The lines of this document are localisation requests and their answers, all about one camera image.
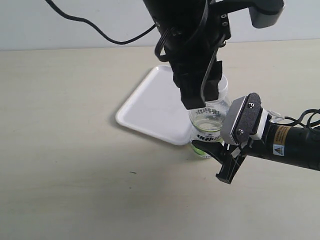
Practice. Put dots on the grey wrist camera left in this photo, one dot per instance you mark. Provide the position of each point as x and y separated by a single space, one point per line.
265 13

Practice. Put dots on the clear plastic drink bottle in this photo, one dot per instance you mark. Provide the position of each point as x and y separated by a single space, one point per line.
207 121

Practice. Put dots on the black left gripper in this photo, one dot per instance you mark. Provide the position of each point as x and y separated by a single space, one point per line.
189 42

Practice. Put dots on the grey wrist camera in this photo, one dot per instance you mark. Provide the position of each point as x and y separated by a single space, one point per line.
241 118
265 13

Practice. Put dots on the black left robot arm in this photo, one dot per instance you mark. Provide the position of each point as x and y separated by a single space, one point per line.
227 6

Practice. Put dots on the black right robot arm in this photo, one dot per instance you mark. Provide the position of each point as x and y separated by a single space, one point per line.
288 145

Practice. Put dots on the white bottle cap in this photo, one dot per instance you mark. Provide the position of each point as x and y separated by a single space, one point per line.
221 87

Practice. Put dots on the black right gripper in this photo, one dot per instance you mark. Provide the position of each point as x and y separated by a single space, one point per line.
231 157

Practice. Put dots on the white rectangular plastic tray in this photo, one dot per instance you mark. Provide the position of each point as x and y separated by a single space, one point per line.
155 109

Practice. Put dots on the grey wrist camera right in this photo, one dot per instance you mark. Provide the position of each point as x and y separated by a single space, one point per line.
241 118

